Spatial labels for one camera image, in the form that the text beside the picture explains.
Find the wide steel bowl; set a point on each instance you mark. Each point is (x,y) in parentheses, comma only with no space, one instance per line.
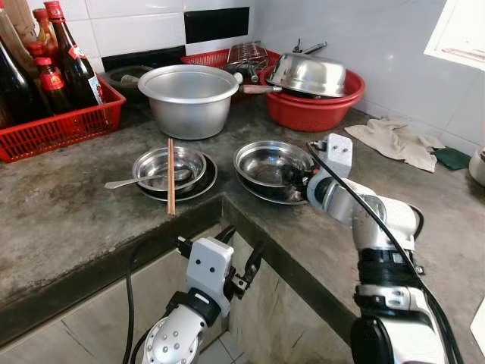
(261,161)

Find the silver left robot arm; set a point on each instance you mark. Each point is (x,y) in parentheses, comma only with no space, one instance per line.
(170,340)

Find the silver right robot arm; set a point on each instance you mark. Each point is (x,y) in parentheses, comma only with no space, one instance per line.
(379,250)

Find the dark-rimmed steel plate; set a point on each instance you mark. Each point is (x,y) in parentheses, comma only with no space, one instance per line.
(201,188)
(261,195)

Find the red plastic basin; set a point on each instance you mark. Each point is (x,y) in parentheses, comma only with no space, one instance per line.
(314,112)

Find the wooden chopstick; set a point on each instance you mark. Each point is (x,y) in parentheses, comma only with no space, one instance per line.
(170,182)
(173,182)

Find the shiny steel pot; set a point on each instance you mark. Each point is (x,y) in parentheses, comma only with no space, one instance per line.
(307,74)

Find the beige crumpled cloth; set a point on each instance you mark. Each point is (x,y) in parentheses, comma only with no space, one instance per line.
(394,140)

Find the small steel bowl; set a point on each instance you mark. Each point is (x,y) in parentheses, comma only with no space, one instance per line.
(155,163)

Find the steel spoon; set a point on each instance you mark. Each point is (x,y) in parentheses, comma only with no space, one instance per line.
(129,183)

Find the large aluminium pot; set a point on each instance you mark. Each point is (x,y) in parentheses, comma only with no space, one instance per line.
(189,110)

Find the shallow red plastic basket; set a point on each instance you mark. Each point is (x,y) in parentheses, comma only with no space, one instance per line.
(204,58)

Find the dark green scrub pad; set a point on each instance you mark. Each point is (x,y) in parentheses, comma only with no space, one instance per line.
(452,158)

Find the white round container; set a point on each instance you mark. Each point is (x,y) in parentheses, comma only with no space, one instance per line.
(478,167)

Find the dark round bowl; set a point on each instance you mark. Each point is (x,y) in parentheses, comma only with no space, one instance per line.
(121,77)

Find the red plastic bottle basket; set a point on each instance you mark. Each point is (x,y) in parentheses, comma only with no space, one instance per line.
(57,130)

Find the white sink rim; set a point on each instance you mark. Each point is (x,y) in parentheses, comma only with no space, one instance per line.
(479,326)

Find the small red-capped sauce bottle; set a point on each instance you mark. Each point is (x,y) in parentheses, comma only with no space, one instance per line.
(53,89)

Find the tall dark red-capped bottle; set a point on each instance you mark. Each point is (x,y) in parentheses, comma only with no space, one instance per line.
(76,64)

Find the large black glass bottle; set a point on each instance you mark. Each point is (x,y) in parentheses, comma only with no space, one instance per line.
(17,87)

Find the short red-capped bottle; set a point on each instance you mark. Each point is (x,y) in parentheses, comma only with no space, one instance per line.
(35,51)

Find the amber red-capped bottle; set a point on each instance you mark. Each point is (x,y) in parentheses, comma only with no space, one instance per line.
(44,26)

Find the brown wooden board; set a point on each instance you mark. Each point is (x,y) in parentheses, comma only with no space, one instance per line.
(17,23)

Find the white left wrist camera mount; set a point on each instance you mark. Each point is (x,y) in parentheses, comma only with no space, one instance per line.
(207,265)

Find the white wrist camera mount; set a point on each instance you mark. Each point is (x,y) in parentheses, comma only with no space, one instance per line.
(207,265)
(339,155)

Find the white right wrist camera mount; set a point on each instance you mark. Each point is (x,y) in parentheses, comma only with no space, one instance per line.
(339,155)

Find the white window frame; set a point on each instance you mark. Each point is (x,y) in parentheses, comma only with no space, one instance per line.
(458,34)

